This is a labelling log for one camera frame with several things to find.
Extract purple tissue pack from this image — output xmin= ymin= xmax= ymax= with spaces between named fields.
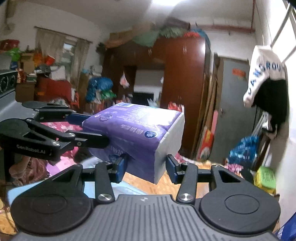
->
xmin=82 ymin=102 xmax=185 ymax=184

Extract red chair cover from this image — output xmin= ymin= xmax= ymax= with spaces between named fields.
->
xmin=34 ymin=77 xmax=72 ymax=104

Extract pink floral bedsheet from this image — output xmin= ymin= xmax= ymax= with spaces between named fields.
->
xmin=42 ymin=121 xmax=92 ymax=176

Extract blue bags pile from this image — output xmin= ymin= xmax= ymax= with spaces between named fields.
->
xmin=85 ymin=77 xmax=116 ymax=103

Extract blue plastic bag by door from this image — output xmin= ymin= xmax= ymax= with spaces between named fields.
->
xmin=227 ymin=136 xmax=259 ymax=169

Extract beige window curtains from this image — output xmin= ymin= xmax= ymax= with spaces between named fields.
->
xmin=35 ymin=27 xmax=91 ymax=88

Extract grey door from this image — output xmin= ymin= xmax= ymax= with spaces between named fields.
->
xmin=209 ymin=57 xmax=256 ymax=163

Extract green yellow box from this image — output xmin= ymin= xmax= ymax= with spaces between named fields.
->
xmin=254 ymin=166 xmax=276 ymax=195

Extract dark red wooden wardrobe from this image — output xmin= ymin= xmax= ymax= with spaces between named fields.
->
xmin=102 ymin=37 xmax=210 ymax=158

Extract black hanging garment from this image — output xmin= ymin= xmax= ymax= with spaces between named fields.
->
xmin=253 ymin=78 xmax=288 ymax=138

